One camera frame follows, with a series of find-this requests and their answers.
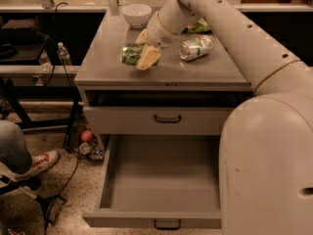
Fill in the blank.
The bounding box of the silver green soda can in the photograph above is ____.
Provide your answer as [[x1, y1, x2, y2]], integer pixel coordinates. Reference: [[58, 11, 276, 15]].
[[179, 35, 215, 62]]

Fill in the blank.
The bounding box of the person leg in jeans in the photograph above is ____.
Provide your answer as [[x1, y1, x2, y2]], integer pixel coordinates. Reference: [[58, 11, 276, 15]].
[[0, 120, 32, 174]]

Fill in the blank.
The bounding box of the black floor cable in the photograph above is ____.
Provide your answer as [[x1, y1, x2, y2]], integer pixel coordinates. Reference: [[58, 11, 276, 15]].
[[42, 57, 82, 235]]

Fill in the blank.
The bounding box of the closed middle grey drawer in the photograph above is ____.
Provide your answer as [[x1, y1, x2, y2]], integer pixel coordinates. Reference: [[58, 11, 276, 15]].
[[83, 107, 231, 135]]

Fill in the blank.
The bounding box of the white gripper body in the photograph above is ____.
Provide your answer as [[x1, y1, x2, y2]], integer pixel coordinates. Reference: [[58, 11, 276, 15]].
[[147, 12, 179, 48]]

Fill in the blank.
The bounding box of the black tripod stand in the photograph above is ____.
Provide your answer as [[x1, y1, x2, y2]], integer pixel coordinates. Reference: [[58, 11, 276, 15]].
[[0, 174, 66, 235]]

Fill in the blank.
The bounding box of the grey drawer cabinet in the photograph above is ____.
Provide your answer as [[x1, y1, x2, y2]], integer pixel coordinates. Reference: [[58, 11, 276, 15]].
[[75, 13, 252, 148]]

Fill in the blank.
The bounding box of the clear water bottle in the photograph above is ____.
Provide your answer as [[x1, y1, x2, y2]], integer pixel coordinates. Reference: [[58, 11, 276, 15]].
[[58, 42, 72, 67]]

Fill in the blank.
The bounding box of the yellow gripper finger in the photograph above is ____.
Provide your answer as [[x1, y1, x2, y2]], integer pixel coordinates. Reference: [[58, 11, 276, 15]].
[[136, 45, 161, 71], [135, 29, 148, 44]]

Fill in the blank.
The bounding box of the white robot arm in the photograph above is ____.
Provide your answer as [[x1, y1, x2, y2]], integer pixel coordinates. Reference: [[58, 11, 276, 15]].
[[146, 0, 313, 235]]

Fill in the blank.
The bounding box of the green chip bag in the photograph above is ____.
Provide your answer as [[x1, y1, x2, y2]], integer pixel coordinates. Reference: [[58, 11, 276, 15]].
[[183, 18, 211, 33]]

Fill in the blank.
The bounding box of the small clear jar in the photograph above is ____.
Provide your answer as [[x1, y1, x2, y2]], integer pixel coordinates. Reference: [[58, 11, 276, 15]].
[[79, 143, 91, 155]]

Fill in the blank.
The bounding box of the open bottom grey drawer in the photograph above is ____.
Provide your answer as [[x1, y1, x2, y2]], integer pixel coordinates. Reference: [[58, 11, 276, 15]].
[[82, 135, 221, 230]]

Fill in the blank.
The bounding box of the white bowl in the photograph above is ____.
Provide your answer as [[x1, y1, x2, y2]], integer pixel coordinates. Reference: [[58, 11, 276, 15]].
[[122, 4, 152, 28]]

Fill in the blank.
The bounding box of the white red sneaker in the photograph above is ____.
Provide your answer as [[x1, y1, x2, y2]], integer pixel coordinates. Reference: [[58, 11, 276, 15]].
[[14, 150, 60, 181]]

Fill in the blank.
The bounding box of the orange fruit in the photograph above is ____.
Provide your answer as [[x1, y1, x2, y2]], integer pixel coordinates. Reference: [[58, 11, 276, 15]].
[[80, 130, 93, 143]]

